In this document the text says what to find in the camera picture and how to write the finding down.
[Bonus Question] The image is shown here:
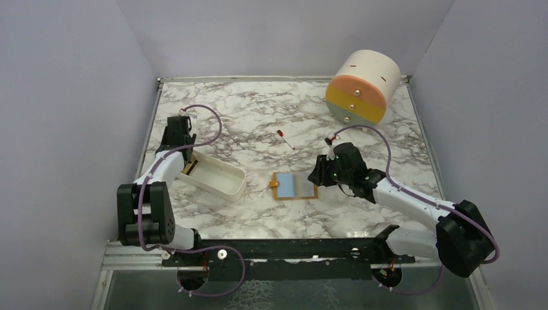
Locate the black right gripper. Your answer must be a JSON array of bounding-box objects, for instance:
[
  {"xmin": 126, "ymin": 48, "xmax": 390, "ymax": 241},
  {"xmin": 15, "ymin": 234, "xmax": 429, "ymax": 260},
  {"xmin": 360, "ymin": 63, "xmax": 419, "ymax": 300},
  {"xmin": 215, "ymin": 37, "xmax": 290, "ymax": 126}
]
[{"xmin": 308, "ymin": 153, "xmax": 352, "ymax": 187}]

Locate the yellow leather card holder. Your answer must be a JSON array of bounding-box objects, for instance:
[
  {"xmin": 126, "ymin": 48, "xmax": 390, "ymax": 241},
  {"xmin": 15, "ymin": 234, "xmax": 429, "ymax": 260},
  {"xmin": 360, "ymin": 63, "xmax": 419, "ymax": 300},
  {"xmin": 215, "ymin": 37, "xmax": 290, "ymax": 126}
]
[{"xmin": 269, "ymin": 172, "xmax": 319, "ymax": 200}]

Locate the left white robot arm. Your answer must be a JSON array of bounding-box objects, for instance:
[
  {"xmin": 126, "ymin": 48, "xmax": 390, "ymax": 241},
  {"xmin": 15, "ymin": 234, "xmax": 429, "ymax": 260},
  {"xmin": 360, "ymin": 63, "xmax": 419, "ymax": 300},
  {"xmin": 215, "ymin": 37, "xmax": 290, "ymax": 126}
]
[{"xmin": 116, "ymin": 116, "xmax": 203, "ymax": 265}]

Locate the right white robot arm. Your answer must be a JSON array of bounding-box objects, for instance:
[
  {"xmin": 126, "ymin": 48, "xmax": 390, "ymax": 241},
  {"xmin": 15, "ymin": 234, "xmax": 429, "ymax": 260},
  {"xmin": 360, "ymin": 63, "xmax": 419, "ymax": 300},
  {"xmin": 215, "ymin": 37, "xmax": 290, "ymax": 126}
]
[{"xmin": 308, "ymin": 142, "xmax": 498, "ymax": 278}]

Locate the white oval plastic tray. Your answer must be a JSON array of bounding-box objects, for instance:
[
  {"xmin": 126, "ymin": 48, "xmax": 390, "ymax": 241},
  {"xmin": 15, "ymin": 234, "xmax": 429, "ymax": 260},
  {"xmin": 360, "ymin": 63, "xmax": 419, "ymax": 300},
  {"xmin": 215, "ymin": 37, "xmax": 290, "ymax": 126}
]
[{"xmin": 176, "ymin": 151, "xmax": 246, "ymax": 202}]

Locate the cylindrical pastel drawer box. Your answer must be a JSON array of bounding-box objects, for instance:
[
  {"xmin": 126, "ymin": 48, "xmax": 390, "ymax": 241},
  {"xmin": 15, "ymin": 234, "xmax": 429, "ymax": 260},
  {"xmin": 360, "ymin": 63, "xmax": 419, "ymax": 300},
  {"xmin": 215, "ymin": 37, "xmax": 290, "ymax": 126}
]
[{"xmin": 325, "ymin": 50, "xmax": 401, "ymax": 127}]

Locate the red and white marker pen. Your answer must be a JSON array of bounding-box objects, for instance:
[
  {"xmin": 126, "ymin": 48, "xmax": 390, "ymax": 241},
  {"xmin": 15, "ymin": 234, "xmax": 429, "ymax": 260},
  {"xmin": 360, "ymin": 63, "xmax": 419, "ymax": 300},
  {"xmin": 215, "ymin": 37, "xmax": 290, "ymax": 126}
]
[{"xmin": 277, "ymin": 130, "xmax": 296, "ymax": 150}]

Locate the black metal base rail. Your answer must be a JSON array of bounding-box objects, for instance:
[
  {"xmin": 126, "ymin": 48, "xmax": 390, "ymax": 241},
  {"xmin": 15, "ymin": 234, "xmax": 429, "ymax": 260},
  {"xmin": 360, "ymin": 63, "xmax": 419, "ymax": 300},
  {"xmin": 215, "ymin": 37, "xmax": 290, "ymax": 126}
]
[{"xmin": 118, "ymin": 229, "xmax": 416, "ymax": 284}]

